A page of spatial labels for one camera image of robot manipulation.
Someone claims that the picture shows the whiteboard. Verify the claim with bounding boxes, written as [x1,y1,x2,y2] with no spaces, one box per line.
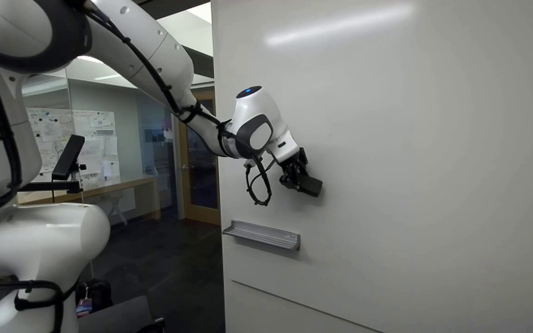
[211,0,533,333]

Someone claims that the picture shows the black bag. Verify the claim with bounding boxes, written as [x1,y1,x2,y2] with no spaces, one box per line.
[75,279,113,319]

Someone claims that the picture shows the pin board with papers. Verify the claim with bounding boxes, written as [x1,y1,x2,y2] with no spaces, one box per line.
[25,107,122,191]

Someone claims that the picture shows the black eraser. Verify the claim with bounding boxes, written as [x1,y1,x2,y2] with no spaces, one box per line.
[293,174,323,198]

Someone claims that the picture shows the camera on mount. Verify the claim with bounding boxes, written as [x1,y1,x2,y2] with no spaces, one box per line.
[17,135,86,194]

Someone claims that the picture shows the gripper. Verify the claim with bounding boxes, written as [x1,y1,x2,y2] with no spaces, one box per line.
[279,147,311,191]

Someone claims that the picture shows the wooden door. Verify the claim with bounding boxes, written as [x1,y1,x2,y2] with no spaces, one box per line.
[178,88,221,226]

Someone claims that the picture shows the wooden bench table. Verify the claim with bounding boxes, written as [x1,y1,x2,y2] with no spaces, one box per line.
[18,175,161,227]

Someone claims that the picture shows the grey whiteboard tray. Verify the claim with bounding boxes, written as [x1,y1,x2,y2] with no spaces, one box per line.
[223,220,301,251]

